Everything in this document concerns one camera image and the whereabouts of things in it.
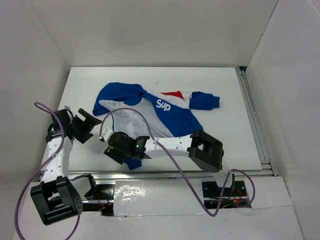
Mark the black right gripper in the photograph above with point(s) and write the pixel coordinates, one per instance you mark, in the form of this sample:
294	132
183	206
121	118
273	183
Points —
112	153

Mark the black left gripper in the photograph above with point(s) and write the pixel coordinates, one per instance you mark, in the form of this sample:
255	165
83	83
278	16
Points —
87	125

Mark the blue white red jacket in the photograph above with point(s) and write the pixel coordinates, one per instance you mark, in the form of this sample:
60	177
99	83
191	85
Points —
139	112

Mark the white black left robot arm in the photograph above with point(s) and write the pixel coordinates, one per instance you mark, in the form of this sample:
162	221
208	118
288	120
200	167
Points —
55	198

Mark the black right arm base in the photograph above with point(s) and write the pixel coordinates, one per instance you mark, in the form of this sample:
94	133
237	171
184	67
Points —
231	198

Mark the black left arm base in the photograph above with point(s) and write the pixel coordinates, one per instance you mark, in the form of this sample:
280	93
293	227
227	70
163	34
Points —
99	198

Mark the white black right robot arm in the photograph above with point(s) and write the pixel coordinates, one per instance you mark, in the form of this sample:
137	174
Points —
203	149

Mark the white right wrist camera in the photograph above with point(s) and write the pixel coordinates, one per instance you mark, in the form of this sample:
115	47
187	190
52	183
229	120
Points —
105	135

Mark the aluminium side rail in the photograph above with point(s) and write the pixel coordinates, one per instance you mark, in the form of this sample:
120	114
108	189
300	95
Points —
267	162

